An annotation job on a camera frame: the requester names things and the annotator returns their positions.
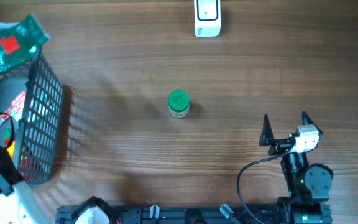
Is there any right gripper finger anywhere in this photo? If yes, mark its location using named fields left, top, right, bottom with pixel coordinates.
left=301, top=111, right=323, bottom=136
left=259, top=114, right=274, bottom=146

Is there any green lid spice jar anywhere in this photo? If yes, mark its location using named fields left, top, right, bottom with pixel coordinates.
left=168, top=90, right=190, bottom=118

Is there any red snack stick packet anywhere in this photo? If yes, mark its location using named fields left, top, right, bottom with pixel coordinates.
left=0, top=91, right=26, bottom=126

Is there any red sauce bottle green cap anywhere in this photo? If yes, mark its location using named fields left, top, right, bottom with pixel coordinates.
left=4, top=128, right=16, bottom=159

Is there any green 3M gloves package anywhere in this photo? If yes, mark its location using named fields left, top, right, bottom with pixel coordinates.
left=0, top=13, right=50, bottom=73

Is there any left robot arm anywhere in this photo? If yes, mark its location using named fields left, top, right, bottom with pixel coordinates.
left=0, top=129, right=52, bottom=223

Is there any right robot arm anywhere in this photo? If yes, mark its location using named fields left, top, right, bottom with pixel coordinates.
left=259, top=111, right=334, bottom=224

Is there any white barcode scanner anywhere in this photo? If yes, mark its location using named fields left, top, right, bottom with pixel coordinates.
left=193, top=0, right=221, bottom=38

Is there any grey plastic shopping basket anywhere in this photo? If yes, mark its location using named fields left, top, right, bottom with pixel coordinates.
left=0, top=22, right=65, bottom=189

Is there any black right camera cable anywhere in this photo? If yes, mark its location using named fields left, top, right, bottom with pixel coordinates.
left=236, top=143, right=296, bottom=224

